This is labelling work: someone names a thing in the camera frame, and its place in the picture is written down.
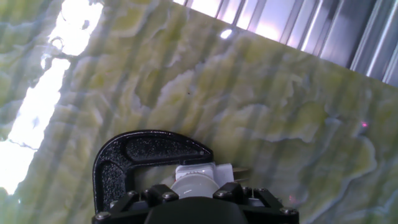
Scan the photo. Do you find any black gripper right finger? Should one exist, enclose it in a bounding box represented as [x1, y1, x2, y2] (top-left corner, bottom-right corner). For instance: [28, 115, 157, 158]
[213, 182, 300, 224]

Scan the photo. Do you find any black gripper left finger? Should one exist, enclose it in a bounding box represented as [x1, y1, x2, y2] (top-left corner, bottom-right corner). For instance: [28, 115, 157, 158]
[92, 184, 180, 224]

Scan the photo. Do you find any black C-clamp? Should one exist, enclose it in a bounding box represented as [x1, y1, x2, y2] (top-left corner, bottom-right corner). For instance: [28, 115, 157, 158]
[92, 129, 215, 215]

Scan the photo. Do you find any green marble pattern mat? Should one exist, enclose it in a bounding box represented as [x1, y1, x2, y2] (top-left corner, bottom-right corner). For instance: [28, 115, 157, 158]
[0, 0, 398, 224]

